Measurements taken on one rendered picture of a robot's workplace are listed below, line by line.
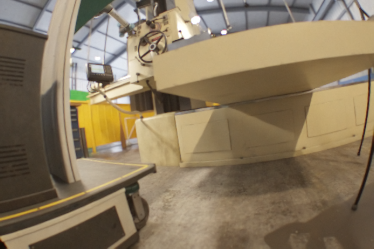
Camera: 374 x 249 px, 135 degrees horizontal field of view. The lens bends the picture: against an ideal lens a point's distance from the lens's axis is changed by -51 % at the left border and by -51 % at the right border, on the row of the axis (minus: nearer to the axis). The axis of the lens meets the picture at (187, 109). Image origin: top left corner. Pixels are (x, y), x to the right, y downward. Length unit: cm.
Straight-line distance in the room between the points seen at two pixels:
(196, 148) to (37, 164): 146
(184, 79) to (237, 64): 14
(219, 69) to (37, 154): 56
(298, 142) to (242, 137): 57
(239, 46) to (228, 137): 125
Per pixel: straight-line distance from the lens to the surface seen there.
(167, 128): 178
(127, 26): 183
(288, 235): 72
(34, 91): 55
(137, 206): 78
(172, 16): 206
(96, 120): 412
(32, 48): 59
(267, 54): 41
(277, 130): 158
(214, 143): 161
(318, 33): 48
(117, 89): 265
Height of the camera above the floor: 51
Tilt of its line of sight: 4 degrees up
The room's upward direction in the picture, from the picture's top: 8 degrees counter-clockwise
